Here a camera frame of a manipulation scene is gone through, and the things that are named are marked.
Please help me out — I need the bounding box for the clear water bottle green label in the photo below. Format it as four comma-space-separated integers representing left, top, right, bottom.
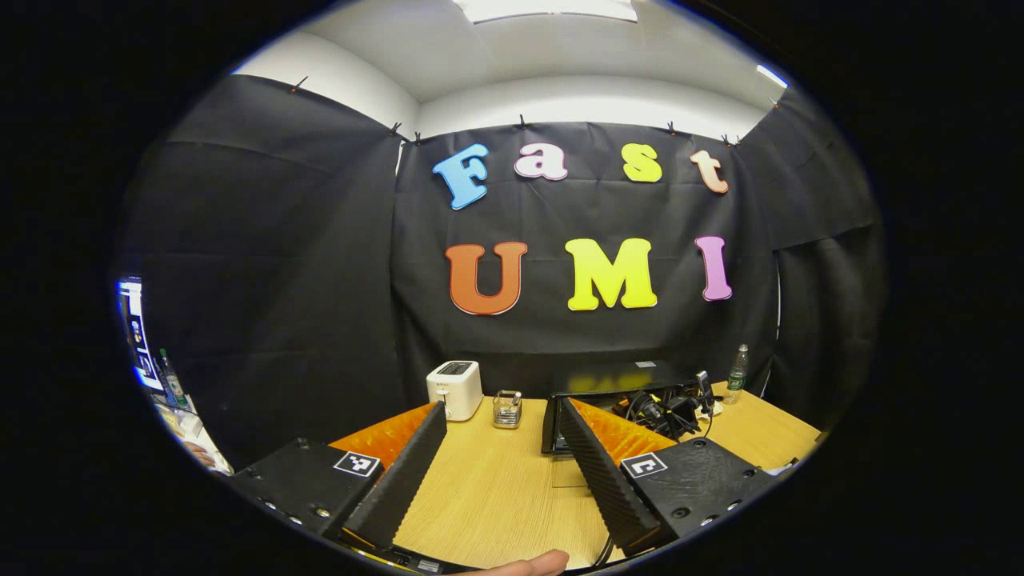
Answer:
723, 343, 751, 406

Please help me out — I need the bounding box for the black backdrop cloth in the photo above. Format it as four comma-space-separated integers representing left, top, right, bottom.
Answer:
116, 74, 889, 473

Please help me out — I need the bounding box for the clear square utensil holder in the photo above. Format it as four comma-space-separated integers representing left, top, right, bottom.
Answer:
491, 389, 524, 430

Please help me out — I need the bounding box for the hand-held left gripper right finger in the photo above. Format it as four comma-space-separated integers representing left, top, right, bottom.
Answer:
558, 397, 778, 558

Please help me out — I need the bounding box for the white wall poster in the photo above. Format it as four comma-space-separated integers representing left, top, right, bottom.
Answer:
117, 275, 166, 394

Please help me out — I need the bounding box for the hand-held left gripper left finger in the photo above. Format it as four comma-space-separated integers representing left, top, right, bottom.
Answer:
228, 400, 449, 551

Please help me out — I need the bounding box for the white toaster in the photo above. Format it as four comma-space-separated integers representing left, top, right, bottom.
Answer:
425, 359, 485, 423

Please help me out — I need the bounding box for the black electric oven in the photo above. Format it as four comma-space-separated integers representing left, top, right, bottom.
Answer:
541, 359, 698, 490

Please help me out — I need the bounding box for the long ceiling light panel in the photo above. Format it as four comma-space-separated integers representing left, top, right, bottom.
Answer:
452, 0, 639, 25

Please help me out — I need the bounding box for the green drink bottle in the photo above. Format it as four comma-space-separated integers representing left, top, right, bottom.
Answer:
157, 347, 191, 411

